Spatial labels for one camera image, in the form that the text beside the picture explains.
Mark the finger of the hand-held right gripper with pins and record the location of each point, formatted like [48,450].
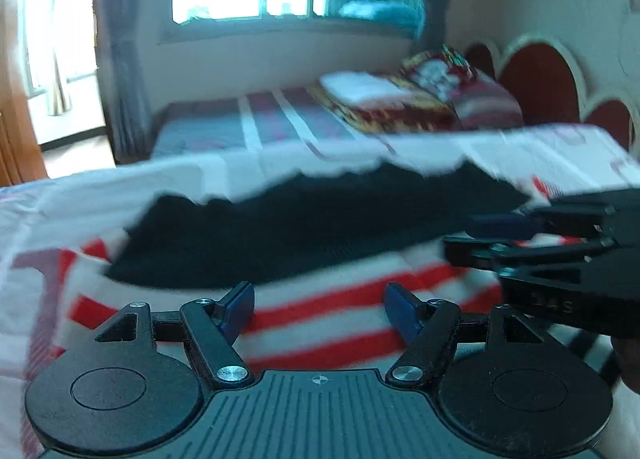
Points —
[480,254]
[500,227]

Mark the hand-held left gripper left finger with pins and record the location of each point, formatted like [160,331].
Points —
[240,305]

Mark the striped pink pillow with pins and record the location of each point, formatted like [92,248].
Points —
[492,101]

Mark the red scalloped headboard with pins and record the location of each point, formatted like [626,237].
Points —
[540,79]

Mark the wooden door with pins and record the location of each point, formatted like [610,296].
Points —
[17,144]

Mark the striped knit sweater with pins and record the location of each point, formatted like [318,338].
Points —
[300,229]

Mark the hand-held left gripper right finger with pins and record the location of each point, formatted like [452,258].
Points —
[400,310]

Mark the folded white cloth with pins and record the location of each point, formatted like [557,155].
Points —
[357,85]

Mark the pale doorway curtain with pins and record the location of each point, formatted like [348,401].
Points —
[57,39]

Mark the blue bedding bundle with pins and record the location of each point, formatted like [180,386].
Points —
[380,16]

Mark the yellow red printed blanket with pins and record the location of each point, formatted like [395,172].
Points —
[400,114]

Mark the striped maroon bed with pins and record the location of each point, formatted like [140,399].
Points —
[225,124]

